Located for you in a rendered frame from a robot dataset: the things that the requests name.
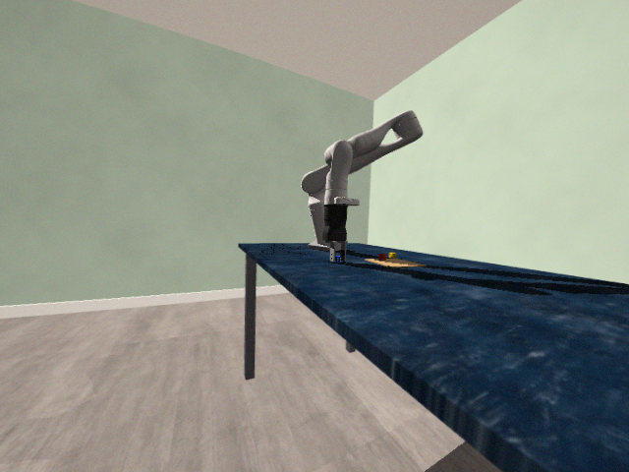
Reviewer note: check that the tan square mat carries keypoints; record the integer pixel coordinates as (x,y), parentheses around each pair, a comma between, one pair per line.
(393,263)

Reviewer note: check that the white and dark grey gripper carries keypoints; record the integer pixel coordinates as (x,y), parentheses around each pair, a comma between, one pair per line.
(335,217)

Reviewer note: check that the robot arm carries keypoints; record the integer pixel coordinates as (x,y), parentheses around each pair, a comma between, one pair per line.
(367,147)

